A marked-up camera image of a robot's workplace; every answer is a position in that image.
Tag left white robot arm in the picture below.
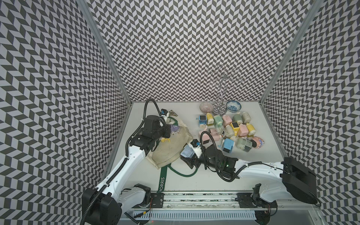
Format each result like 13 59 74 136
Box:
80 121 171 225

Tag purple grey pencil sharpener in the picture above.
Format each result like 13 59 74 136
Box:
170 124 180 134

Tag clear glass mug tree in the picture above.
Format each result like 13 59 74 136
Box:
206 64 241 116

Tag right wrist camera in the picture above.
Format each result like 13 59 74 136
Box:
190 139 203 158

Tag grey blue pencil sharpener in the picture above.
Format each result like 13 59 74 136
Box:
180 144 195 159

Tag beige round pencil sharpener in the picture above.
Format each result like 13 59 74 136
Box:
224 125 235 138

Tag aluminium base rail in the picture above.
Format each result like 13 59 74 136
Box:
84 191 321 225

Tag pink round patterned sharpener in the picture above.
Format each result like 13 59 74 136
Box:
250 136 264 149

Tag blue white ceramic bowl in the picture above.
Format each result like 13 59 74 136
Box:
226 100 242 113

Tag grey green clear sharpener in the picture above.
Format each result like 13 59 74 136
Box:
235 137 253 152

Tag cream tote bag green handles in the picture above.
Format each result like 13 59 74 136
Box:
147 110 197 193

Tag cream pencil sharpener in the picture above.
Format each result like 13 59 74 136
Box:
241 112 251 124

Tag pink pencil sharpener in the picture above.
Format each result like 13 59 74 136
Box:
238 124 249 137
222 114 232 127
199 126 210 144
210 128 222 141

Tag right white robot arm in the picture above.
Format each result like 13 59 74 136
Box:
188 144 320 208

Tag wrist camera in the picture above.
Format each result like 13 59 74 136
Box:
190 139 203 158
144 109 169 132

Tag yellow black-top pencil sharpener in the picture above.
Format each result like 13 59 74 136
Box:
230 121 240 136

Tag pink ceramic bowl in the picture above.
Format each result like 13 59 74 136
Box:
199 102 214 114

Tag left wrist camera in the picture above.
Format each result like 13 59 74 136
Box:
144 109 169 132

